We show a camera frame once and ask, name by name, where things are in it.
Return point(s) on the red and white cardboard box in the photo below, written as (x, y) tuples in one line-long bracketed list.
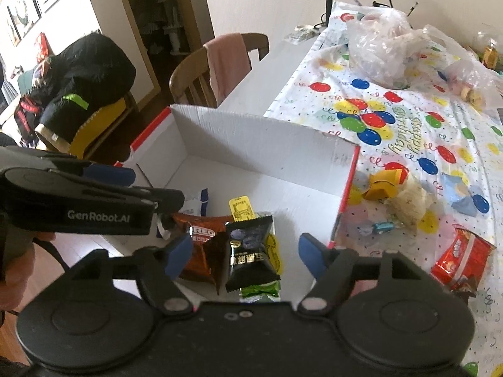
[(255, 141)]

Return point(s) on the pale cracker packet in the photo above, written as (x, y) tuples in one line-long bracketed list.
[(410, 204)]

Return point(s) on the blue and white snack packet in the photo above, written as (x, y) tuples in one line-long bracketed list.
[(194, 204)]

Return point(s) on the black snack packet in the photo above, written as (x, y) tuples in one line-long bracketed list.
[(251, 251)]

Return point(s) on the large clear plastic bag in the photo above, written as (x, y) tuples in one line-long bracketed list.
[(381, 47)]

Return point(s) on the balloon print tablecloth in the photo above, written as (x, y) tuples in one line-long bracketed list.
[(412, 98)]

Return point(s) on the wooden door frame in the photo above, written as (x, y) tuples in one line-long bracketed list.
[(196, 15)]

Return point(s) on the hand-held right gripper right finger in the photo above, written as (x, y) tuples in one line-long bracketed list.
[(312, 255)]

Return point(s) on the red and black backpack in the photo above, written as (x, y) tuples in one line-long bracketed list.
[(27, 118)]

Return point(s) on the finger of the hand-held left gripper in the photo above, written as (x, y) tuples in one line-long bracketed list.
[(110, 174), (169, 200)]

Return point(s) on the light blue snack packet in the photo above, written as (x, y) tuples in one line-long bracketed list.
[(461, 204)]

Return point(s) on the pink cloth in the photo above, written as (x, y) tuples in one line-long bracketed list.
[(228, 63)]

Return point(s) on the amber bottle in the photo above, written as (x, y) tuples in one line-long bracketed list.
[(491, 55)]

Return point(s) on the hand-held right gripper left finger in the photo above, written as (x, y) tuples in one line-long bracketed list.
[(179, 255)]

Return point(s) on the red printed box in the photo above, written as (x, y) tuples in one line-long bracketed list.
[(43, 47)]

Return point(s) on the green snack packet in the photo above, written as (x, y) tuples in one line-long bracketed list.
[(259, 291)]

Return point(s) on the wooden chair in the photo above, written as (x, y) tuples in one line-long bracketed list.
[(188, 78)]

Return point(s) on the small blue candy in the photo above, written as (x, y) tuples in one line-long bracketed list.
[(383, 226)]

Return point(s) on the person's left hand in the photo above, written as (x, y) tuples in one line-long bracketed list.
[(15, 275)]

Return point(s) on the black jacket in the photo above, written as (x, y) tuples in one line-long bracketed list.
[(90, 70)]

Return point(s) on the brown foil cookie packet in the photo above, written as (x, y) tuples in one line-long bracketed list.
[(202, 251)]

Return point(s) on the red snack packet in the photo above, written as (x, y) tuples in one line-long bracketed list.
[(459, 257)]

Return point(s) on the pale round bread rolls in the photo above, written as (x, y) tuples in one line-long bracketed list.
[(473, 95)]

